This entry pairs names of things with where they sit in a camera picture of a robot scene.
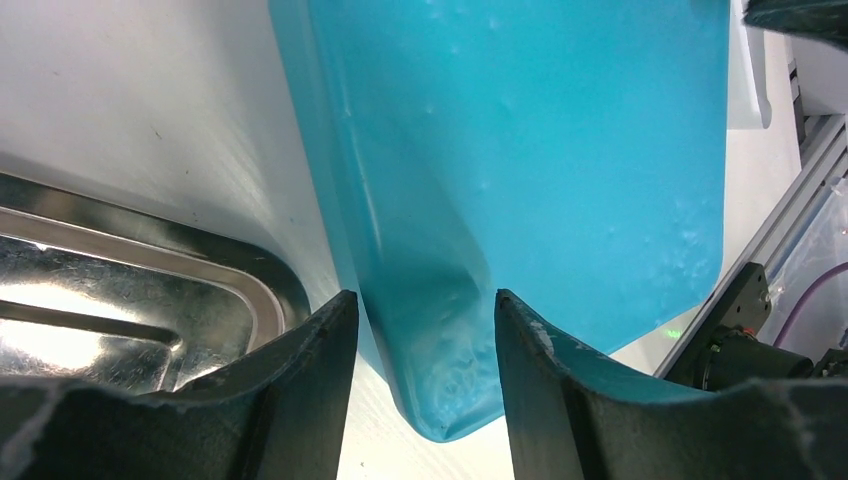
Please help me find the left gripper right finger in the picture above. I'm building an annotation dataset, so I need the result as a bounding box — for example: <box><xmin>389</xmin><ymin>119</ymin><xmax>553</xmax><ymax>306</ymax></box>
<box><xmin>494</xmin><ymin>289</ymin><xmax>847</xmax><ymax>479</ymax></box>

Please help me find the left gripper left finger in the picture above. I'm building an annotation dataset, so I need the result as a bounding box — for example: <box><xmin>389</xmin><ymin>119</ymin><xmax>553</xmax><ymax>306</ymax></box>
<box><xmin>1</xmin><ymin>290</ymin><xmax>359</xmax><ymax>479</ymax></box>

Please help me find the teal box lid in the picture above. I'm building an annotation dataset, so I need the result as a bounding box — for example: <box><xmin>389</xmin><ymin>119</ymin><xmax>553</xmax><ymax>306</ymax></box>
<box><xmin>269</xmin><ymin>1</ymin><xmax>731</xmax><ymax>443</ymax></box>

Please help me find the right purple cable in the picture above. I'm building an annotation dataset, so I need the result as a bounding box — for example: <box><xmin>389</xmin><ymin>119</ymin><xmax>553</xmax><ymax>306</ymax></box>
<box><xmin>773</xmin><ymin>261</ymin><xmax>848</xmax><ymax>349</ymax></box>

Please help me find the steel tray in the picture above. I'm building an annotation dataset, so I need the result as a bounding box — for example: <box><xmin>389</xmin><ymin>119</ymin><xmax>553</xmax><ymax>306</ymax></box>
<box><xmin>1</xmin><ymin>175</ymin><xmax>310</xmax><ymax>394</ymax></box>

